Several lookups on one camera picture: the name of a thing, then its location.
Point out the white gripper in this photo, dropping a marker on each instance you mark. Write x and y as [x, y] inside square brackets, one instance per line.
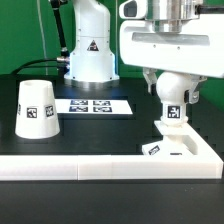
[185, 36]

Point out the white lamp bulb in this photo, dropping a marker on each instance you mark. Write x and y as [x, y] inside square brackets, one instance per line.
[171, 88]

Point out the white lamp base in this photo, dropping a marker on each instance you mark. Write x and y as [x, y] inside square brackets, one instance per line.
[177, 140]

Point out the white lamp shade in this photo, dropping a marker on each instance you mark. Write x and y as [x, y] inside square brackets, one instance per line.
[36, 112]

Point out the white L-shaped fence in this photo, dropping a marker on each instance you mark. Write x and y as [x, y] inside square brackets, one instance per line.
[206, 164]

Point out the white tag sheet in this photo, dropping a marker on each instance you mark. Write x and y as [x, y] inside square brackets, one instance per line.
[87, 106]

